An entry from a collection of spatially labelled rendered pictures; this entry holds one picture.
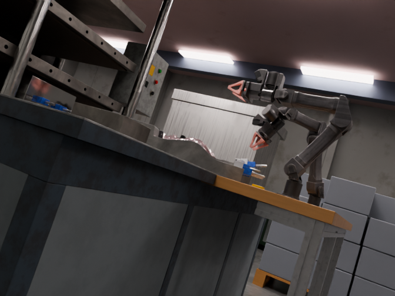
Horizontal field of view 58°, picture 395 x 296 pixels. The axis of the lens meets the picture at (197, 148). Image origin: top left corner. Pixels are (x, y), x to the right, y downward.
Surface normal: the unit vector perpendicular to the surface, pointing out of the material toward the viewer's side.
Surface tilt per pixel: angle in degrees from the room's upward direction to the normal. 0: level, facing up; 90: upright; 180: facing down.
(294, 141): 90
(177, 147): 90
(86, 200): 90
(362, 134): 90
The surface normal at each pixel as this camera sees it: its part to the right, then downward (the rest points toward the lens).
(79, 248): 0.87, 0.25
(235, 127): -0.40, -0.22
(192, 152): -0.10, -0.12
